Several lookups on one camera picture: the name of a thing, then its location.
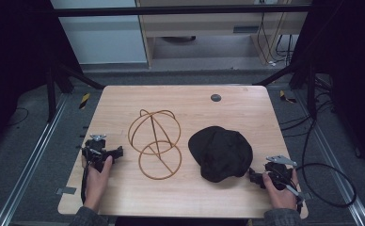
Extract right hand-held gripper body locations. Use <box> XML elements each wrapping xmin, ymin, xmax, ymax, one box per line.
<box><xmin>263</xmin><ymin>154</ymin><xmax>306</xmax><ymax>202</ymax></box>

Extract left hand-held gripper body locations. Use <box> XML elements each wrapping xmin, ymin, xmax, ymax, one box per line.
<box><xmin>81</xmin><ymin>134</ymin><xmax>117</xmax><ymax>173</ymax></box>

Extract golden wire hat stand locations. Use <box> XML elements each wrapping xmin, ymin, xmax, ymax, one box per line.
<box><xmin>127</xmin><ymin>108</ymin><xmax>183</xmax><ymax>181</ymax></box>

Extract black cap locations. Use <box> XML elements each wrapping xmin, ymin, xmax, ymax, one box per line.
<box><xmin>187</xmin><ymin>125</ymin><xmax>254</xmax><ymax>184</ymax></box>

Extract person's right hand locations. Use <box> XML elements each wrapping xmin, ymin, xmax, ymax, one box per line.
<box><xmin>262</xmin><ymin>169</ymin><xmax>300</xmax><ymax>211</ymax></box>

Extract person's left hand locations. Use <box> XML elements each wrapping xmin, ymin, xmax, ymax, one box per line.
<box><xmin>83</xmin><ymin>155</ymin><xmax>114</xmax><ymax>212</ymax></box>

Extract grey tape strip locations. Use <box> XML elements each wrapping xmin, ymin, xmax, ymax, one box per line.
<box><xmin>56</xmin><ymin>186</ymin><xmax>77</xmax><ymax>196</ymax></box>

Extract yellow black striped tape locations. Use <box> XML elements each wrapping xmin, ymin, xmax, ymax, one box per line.
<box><xmin>278</xmin><ymin>89</ymin><xmax>297</xmax><ymax>105</ymax></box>
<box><xmin>78</xmin><ymin>92</ymin><xmax>91</xmax><ymax>110</ymax></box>

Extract black metal stand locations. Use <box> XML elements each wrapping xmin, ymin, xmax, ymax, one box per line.
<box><xmin>44</xmin><ymin>60</ymin><xmax>105</xmax><ymax>124</ymax></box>
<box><xmin>253</xmin><ymin>60</ymin><xmax>319</xmax><ymax>121</ymax></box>

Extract white cabinet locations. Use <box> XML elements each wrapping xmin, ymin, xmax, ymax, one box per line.
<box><xmin>50</xmin><ymin>0</ymin><xmax>149</xmax><ymax>66</ymax></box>

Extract black curtain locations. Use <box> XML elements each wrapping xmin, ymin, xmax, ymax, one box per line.
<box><xmin>291</xmin><ymin>0</ymin><xmax>365</xmax><ymax>175</ymax></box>
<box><xmin>0</xmin><ymin>0</ymin><xmax>85</xmax><ymax>154</ymax></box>

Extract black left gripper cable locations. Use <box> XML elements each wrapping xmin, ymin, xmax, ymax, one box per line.
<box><xmin>80</xmin><ymin>161</ymin><xmax>90</xmax><ymax>205</ymax></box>

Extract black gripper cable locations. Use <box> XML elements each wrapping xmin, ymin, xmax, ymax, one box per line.
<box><xmin>80</xmin><ymin>161</ymin><xmax>90</xmax><ymax>205</ymax></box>
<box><xmin>293</xmin><ymin>118</ymin><xmax>358</xmax><ymax>209</ymax></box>

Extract black floor cables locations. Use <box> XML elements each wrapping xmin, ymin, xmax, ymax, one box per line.
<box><xmin>278</xmin><ymin>74</ymin><xmax>339</xmax><ymax>139</ymax></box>

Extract aluminium floor rail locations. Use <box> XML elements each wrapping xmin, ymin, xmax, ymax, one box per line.
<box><xmin>0</xmin><ymin>93</ymin><xmax>70</xmax><ymax>226</ymax></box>
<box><xmin>293</xmin><ymin>89</ymin><xmax>365</xmax><ymax>226</ymax></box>

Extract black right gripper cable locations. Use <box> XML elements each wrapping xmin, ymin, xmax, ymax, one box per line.
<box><xmin>293</xmin><ymin>118</ymin><xmax>358</xmax><ymax>209</ymax></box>

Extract thin black floor cable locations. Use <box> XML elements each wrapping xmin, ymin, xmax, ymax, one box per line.
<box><xmin>6</xmin><ymin>106</ymin><xmax>30</xmax><ymax>127</ymax></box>

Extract bundle of hanging cables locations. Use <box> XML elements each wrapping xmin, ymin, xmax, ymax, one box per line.
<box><xmin>256</xmin><ymin>11</ymin><xmax>295</xmax><ymax>68</ymax></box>

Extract black frame crossbar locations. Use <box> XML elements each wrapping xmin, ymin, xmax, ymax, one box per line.
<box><xmin>49</xmin><ymin>5</ymin><xmax>312</xmax><ymax>17</ymax></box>

